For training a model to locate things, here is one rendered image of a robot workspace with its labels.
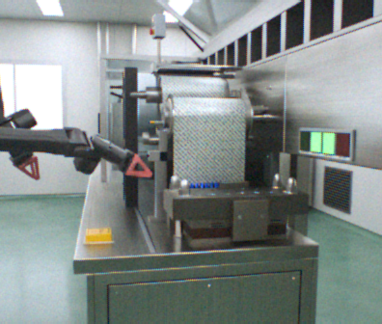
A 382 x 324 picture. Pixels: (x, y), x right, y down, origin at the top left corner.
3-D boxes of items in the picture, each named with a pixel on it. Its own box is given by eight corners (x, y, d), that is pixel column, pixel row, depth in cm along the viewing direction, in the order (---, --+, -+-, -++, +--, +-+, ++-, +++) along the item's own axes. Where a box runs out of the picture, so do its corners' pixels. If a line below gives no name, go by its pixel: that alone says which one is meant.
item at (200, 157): (173, 189, 129) (173, 131, 127) (243, 187, 134) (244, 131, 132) (173, 189, 129) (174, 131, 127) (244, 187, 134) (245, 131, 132)
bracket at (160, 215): (147, 219, 140) (146, 130, 137) (165, 218, 141) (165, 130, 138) (148, 223, 135) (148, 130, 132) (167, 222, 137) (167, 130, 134)
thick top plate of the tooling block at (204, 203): (163, 208, 125) (163, 188, 124) (284, 203, 133) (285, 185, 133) (172, 220, 109) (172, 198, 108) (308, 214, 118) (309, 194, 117)
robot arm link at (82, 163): (77, 148, 113) (69, 127, 118) (61, 176, 118) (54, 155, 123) (114, 153, 121) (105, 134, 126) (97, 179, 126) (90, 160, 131)
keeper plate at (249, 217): (231, 239, 113) (231, 200, 112) (264, 237, 115) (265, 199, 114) (233, 241, 111) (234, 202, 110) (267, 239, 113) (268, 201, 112)
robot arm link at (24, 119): (-17, 110, 131) (-14, 109, 124) (14, 94, 136) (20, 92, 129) (3, 142, 135) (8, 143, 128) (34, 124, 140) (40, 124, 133)
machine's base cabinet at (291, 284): (97, 263, 353) (95, 165, 344) (171, 258, 366) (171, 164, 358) (91, 577, 108) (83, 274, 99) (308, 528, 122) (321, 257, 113)
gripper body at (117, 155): (122, 173, 120) (100, 160, 118) (121, 169, 130) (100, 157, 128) (134, 153, 120) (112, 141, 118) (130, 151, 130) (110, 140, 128)
